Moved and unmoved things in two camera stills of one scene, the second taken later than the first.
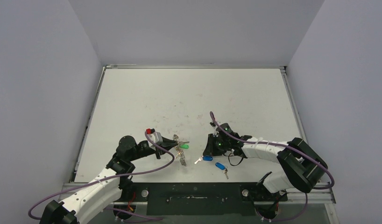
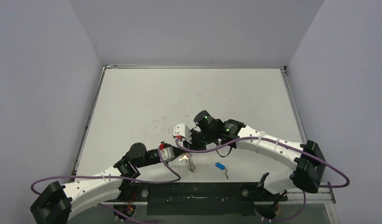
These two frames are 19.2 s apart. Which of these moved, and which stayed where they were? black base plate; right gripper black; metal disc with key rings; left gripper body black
Moved: right gripper black; metal disc with key rings; left gripper body black
Stayed: black base plate
